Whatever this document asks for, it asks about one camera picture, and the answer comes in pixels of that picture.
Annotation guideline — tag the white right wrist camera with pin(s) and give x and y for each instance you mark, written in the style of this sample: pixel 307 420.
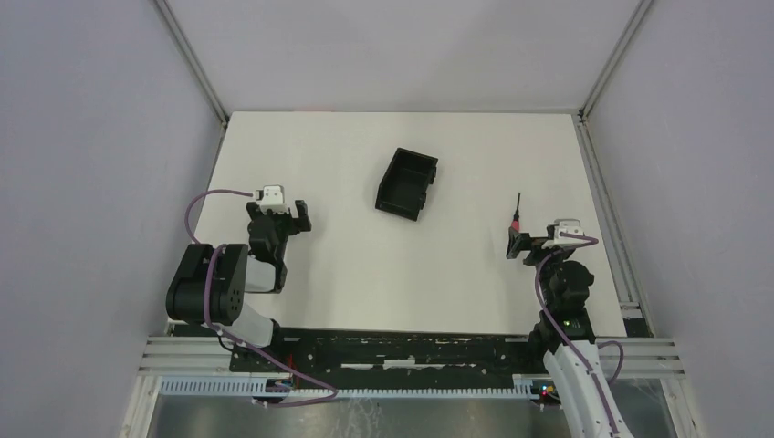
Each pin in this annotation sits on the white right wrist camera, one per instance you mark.
pixel 564 233

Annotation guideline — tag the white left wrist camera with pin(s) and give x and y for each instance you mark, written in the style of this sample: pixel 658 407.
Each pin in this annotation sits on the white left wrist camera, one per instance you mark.
pixel 271 200

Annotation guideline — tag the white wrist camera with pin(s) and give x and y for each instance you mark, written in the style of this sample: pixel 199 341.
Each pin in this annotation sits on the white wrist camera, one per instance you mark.
pixel 271 200
pixel 564 233

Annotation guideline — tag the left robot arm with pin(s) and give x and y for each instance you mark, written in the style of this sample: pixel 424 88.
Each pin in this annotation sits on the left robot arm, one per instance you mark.
pixel 209 287

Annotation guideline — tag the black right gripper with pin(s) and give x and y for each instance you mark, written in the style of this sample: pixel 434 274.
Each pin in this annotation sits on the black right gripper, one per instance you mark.
pixel 523 245

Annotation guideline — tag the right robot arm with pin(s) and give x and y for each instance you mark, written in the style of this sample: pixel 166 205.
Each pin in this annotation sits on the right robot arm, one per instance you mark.
pixel 563 338

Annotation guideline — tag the red handled screwdriver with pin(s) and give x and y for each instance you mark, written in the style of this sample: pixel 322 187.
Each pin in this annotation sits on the red handled screwdriver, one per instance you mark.
pixel 515 223

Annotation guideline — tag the black plastic bin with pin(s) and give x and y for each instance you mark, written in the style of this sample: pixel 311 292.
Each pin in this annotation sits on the black plastic bin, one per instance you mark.
pixel 403 188

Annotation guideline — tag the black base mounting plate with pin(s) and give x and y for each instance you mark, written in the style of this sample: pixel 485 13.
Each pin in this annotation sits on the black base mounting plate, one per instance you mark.
pixel 394 379

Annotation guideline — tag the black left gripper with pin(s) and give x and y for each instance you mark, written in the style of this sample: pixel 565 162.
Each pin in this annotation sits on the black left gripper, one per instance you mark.
pixel 280 219

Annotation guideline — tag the aluminium frame rail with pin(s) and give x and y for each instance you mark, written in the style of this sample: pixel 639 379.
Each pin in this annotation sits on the aluminium frame rail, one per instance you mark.
pixel 640 358

